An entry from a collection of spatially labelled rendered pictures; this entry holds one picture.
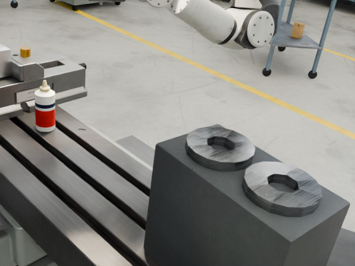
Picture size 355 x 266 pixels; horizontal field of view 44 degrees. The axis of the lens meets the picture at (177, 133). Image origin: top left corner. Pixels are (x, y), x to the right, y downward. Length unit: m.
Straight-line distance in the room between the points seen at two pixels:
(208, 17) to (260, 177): 0.49
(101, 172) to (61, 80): 0.32
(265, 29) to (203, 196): 0.55
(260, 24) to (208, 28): 0.12
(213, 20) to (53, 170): 0.44
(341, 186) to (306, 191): 2.25
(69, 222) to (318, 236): 0.39
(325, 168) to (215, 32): 2.03
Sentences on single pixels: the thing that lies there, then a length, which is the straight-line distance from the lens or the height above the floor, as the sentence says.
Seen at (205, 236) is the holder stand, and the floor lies 1.03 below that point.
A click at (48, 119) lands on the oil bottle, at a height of 0.94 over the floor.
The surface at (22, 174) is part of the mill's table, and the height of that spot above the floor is 0.91.
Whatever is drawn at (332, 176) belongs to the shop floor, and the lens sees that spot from 2.84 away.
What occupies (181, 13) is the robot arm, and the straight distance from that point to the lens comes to 0.92.
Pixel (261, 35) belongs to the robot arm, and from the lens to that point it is 0.99.
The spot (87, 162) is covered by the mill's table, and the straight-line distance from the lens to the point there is 0.87.
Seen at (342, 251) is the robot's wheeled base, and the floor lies 0.57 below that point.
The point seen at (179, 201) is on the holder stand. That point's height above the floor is 1.05.
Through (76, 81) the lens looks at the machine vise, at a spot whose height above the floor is 0.96.
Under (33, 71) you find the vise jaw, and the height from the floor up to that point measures 1.01.
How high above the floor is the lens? 1.39
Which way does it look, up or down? 29 degrees down
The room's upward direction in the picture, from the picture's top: 8 degrees clockwise
